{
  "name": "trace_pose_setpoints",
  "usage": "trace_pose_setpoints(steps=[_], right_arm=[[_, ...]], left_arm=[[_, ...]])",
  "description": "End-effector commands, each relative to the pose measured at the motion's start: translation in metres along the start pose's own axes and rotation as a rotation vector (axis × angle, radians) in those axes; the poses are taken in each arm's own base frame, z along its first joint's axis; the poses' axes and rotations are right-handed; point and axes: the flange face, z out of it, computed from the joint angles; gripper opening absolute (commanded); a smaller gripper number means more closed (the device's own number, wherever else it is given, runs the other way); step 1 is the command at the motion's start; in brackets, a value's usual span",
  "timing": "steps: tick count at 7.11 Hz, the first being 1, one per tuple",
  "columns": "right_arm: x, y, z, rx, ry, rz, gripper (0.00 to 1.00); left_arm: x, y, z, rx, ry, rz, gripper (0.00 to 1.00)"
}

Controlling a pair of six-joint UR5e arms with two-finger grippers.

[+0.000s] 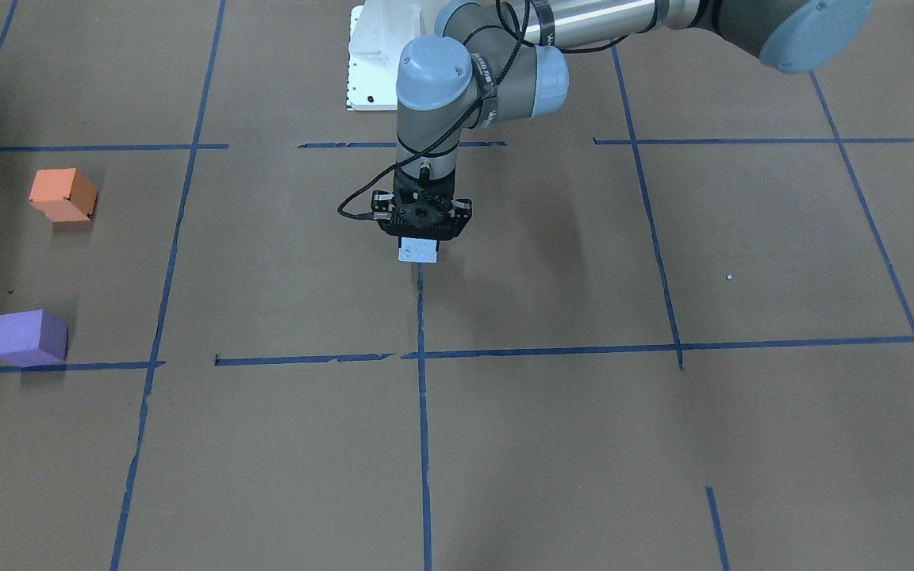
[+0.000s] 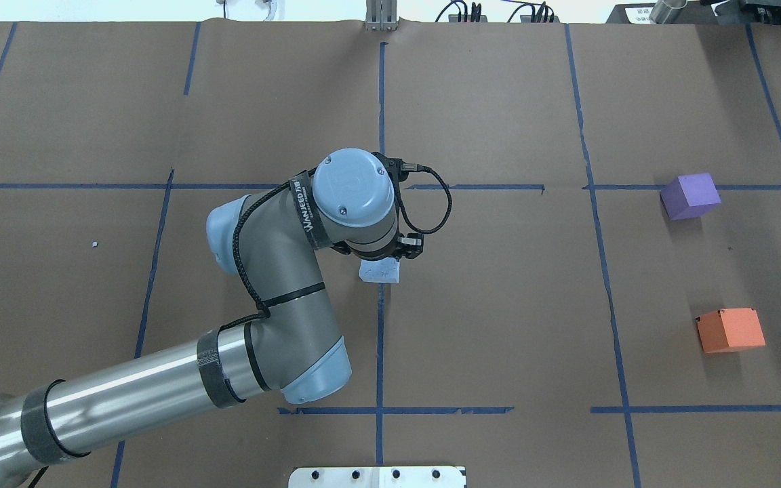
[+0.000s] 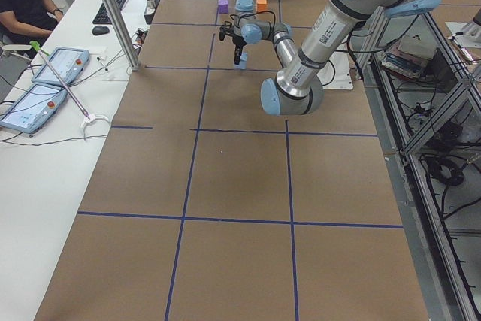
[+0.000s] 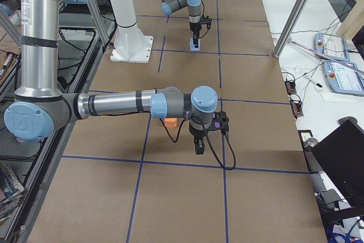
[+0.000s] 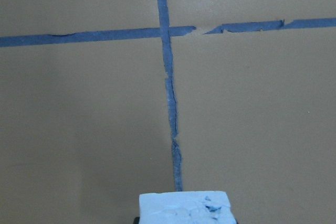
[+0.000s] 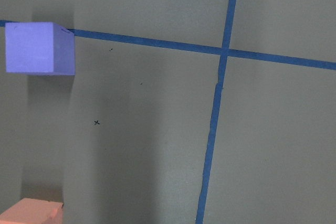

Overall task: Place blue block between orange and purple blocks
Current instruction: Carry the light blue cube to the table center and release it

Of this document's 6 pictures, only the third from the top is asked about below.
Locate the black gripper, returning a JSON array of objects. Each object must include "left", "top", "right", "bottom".
[{"left": 231, "top": 26, "right": 245, "bottom": 65}]

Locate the light blue foam block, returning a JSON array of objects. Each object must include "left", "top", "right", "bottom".
[{"left": 234, "top": 52, "right": 248, "bottom": 70}]

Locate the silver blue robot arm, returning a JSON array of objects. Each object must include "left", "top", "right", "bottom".
[{"left": 219, "top": 0, "right": 441, "bottom": 116}]

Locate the purple foam block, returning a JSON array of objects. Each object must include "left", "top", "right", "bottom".
[{"left": 217, "top": 0, "right": 229, "bottom": 14}]

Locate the orange foam block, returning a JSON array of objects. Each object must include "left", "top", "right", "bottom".
[{"left": 256, "top": 0, "right": 268, "bottom": 13}]

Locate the black keyboard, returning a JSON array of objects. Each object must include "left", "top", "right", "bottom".
[{"left": 92, "top": 0, "right": 131, "bottom": 25}]

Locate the black computer mouse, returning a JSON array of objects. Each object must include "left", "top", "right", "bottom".
[{"left": 92, "top": 25, "right": 110, "bottom": 36}]

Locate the reacher grabber stick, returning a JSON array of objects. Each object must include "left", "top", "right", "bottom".
[{"left": 29, "top": 41, "right": 111, "bottom": 138}]

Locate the stack of books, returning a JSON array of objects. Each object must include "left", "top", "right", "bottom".
[{"left": 380, "top": 35, "right": 437, "bottom": 79}]

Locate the upper teach pendant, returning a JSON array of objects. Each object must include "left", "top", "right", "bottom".
[{"left": 32, "top": 47, "right": 90, "bottom": 86}]

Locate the teach pendant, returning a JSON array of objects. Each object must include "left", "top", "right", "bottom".
[
  {"left": 32, "top": 47, "right": 90, "bottom": 86},
  {"left": 1, "top": 83, "right": 67, "bottom": 134}
]

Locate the lower teach pendant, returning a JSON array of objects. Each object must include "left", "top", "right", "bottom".
[{"left": 1, "top": 83, "right": 67, "bottom": 134}]

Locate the seated person in black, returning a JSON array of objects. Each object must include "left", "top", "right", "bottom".
[{"left": 1, "top": 0, "right": 63, "bottom": 44}]

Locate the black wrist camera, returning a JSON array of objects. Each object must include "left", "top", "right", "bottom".
[{"left": 219, "top": 23, "right": 232, "bottom": 41}]

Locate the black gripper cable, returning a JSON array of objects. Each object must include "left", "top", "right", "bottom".
[{"left": 228, "top": 11, "right": 277, "bottom": 36}]

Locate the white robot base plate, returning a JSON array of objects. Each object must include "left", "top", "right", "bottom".
[{"left": 319, "top": 52, "right": 353, "bottom": 90}]

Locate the aluminium frame post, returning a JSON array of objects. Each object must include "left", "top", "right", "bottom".
[{"left": 102, "top": 0, "right": 141, "bottom": 71}]

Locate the aluminium side frame rail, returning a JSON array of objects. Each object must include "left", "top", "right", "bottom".
[{"left": 358, "top": 11, "right": 480, "bottom": 320}]

